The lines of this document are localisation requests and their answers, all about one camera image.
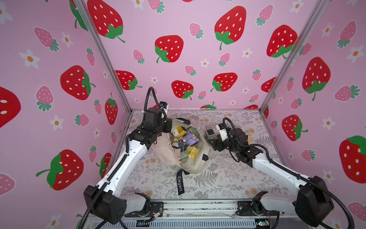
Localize dark grey pencil sharpener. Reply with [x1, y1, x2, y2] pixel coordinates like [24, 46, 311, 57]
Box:
[171, 141, 187, 152]

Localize mint green pencil sharpener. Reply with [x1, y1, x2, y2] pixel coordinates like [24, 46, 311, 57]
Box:
[205, 129, 217, 142]

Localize yellow pencil sharpener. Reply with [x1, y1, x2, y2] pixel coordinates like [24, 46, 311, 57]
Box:
[185, 146, 198, 159]
[173, 126, 187, 138]

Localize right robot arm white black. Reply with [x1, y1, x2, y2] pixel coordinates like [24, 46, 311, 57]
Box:
[209, 124, 355, 229]

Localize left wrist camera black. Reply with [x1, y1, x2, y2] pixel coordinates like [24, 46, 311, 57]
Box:
[143, 109, 167, 126]

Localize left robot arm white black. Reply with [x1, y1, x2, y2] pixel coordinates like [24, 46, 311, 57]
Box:
[78, 119, 172, 229]

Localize purple pencil sharpener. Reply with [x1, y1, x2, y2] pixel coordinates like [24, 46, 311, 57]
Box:
[184, 133, 199, 147]

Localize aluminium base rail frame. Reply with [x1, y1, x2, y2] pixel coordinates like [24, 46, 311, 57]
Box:
[77, 198, 324, 229]

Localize cream canvas tote bag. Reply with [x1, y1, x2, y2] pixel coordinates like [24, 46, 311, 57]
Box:
[151, 118, 211, 196]

